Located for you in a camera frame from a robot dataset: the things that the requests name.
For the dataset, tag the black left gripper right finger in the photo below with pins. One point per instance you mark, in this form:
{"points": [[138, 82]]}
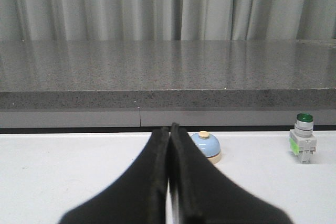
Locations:
{"points": [[200, 193]]}

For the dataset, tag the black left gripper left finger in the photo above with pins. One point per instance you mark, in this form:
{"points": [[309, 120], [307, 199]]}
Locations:
{"points": [[137, 196]]}

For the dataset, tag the grey pleated curtain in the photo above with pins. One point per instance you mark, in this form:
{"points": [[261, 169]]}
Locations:
{"points": [[167, 19]]}

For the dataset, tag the green pushbutton switch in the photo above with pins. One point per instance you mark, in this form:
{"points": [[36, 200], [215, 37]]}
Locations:
{"points": [[302, 141]]}

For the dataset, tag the blue and cream desk bell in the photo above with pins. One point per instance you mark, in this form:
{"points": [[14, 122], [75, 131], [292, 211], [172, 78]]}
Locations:
{"points": [[208, 144]]}

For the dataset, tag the grey stone counter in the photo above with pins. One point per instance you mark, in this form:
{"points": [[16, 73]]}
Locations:
{"points": [[49, 84]]}

